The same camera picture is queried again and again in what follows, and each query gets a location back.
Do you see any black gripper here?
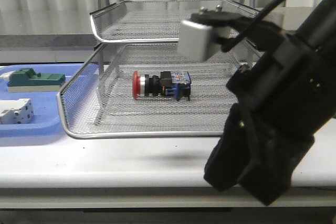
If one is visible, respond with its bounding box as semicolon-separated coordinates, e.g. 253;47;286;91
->
227;29;335;206

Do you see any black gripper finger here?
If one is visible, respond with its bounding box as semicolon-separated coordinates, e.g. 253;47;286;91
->
204;102;255;192

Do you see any red emergency stop button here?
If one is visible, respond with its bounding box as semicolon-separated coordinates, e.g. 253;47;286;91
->
132;71;192;101

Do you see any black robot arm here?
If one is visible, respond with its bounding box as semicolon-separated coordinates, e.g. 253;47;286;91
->
204;0;335;205

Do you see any silver mesh top tray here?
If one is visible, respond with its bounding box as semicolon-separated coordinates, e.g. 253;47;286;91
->
90;0;258;44

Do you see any blue plastic tray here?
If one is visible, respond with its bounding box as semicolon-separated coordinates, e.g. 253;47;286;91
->
1;63;99;137

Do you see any white circuit breaker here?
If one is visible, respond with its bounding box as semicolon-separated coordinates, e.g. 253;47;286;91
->
1;98;34;124

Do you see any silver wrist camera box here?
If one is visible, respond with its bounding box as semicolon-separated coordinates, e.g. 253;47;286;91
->
177;20;214;62

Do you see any black camera cable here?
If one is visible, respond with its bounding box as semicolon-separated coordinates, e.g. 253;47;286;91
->
222;0;331;53

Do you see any green and beige switch block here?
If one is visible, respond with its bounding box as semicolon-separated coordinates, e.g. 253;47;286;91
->
7;68;66;92

